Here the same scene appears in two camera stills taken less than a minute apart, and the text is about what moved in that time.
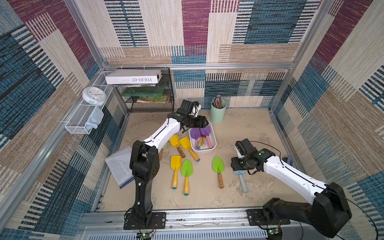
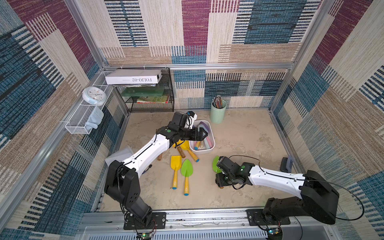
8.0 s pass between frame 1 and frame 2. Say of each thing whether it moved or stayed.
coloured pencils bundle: stayed
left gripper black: moved
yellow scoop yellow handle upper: stayed
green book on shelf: stayed
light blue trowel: moved
